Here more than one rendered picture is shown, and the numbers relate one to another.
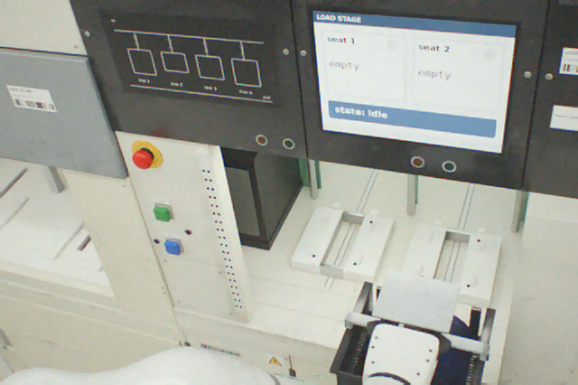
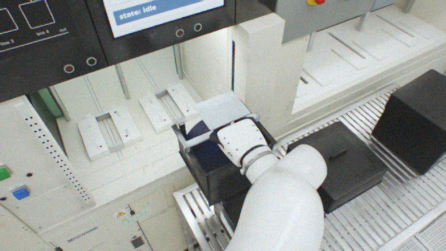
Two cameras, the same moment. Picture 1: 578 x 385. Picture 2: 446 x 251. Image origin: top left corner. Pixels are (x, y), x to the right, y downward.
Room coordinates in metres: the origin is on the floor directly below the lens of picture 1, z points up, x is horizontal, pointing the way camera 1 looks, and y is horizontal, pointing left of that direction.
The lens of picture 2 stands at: (0.36, 0.29, 1.87)
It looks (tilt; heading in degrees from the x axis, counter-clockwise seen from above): 50 degrees down; 304
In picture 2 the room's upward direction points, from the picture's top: straight up
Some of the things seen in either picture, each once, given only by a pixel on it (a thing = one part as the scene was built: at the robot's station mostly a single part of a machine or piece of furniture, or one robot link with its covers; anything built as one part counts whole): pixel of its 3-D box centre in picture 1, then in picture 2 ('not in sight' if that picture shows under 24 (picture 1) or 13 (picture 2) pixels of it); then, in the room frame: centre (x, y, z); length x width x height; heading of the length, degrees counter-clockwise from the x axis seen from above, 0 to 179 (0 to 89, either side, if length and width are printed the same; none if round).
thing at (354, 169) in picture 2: not in sight; (334, 161); (0.39, -0.54, 0.83); 0.29 x 0.29 x 0.13; 63
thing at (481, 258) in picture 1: (451, 261); (169, 105); (1.10, -0.36, 0.89); 0.22 x 0.21 x 0.04; 154
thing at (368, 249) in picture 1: (343, 241); (109, 130); (1.21, -0.12, 0.89); 0.22 x 0.21 x 0.04; 154
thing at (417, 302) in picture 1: (414, 361); (223, 146); (0.68, -0.17, 1.11); 0.24 x 0.20 x 0.32; 63
